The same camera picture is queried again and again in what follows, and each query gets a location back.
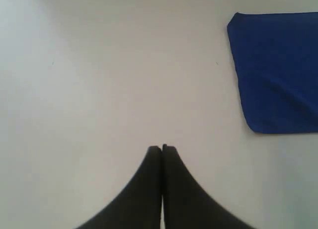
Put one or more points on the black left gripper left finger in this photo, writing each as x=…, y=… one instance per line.
x=138, y=205

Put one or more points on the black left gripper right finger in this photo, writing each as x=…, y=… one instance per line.
x=186, y=205

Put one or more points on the blue cloth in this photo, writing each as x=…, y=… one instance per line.
x=276, y=62

